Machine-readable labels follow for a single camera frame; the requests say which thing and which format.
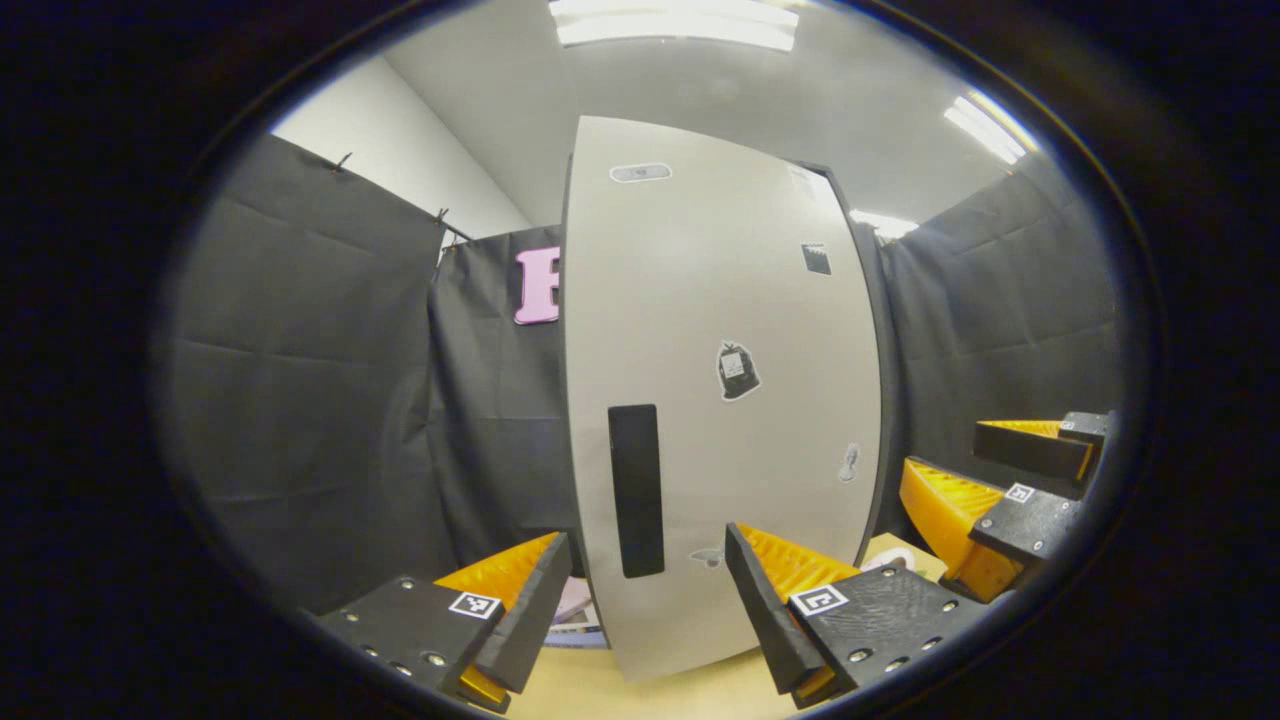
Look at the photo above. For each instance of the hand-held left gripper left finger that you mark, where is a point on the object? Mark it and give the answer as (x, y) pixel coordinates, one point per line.
(530, 620)

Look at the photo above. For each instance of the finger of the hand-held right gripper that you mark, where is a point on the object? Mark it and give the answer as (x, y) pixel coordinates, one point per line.
(1030, 520)
(1030, 452)

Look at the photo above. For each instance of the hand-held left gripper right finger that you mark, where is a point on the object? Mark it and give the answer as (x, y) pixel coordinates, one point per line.
(765, 620)

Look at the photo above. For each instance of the grey cabinet door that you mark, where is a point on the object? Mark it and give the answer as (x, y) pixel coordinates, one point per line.
(740, 480)

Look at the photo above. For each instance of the grey cabinet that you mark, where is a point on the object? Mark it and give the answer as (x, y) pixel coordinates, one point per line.
(888, 420)

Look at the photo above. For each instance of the pink book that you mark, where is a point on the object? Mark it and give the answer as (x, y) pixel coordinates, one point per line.
(575, 600)

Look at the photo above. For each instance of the blue book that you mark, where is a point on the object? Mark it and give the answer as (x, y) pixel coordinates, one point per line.
(578, 636)

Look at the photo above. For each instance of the black backdrop cloth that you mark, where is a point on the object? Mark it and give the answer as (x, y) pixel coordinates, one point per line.
(320, 380)

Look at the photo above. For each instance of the ceiling light panel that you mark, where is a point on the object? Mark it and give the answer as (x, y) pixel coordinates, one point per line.
(675, 22)
(988, 128)

